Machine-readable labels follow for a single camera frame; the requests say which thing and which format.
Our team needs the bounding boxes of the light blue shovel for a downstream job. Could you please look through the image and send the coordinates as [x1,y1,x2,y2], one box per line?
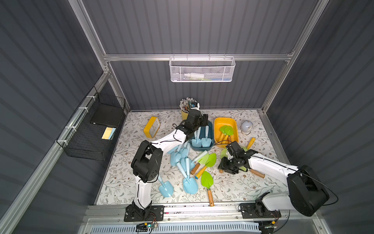
[176,162,198,195]
[158,176,174,198]
[202,125,212,148]
[191,128,202,148]

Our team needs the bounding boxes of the green shovel wooden handle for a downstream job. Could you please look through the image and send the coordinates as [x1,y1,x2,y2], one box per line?
[218,125,228,142]
[249,169,265,178]

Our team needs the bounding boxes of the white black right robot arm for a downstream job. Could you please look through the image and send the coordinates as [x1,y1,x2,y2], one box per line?
[218,141,330,217]

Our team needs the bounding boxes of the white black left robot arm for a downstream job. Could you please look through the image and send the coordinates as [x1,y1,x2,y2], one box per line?
[131,109,208,215]

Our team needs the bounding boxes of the teal storage box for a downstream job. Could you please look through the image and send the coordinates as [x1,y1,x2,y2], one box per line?
[190,121,214,151]

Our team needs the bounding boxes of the yellow storage box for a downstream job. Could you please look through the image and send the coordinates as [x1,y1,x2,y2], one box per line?
[214,117,239,148]

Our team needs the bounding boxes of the yellow pencil cup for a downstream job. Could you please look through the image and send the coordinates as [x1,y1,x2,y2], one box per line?
[181,110,189,121]

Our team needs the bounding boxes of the bundle of colored pencils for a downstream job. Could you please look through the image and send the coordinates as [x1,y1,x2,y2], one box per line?
[180,97,200,113]

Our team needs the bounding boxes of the white bottle in mesh basket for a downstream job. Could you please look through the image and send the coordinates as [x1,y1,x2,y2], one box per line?
[184,73,205,80]

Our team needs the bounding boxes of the light blue shovel front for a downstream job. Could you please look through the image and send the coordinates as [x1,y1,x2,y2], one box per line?
[176,162,198,195]

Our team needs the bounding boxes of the yellow sticky note pad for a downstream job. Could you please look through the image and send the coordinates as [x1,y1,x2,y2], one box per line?
[101,127,116,140]

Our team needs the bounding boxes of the black notebook in basket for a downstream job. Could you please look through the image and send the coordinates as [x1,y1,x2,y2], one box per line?
[90,103,124,127]

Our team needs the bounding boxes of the small green circuit board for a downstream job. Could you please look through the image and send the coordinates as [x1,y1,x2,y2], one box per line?
[135,222,158,233]

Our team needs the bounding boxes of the green shovel brown handle front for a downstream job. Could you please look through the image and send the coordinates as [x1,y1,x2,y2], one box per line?
[201,171,214,207]

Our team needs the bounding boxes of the white mesh wall basket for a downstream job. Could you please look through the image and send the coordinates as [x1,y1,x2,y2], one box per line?
[168,56,236,82]

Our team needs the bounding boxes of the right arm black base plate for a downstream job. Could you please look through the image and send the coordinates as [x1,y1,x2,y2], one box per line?
[238,202,281,219]

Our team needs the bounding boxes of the black wire wall basket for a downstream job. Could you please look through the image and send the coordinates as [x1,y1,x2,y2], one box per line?
[57,92,126,161]

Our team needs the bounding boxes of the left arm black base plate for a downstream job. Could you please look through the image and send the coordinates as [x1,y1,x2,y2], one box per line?
[124,202,165,222]

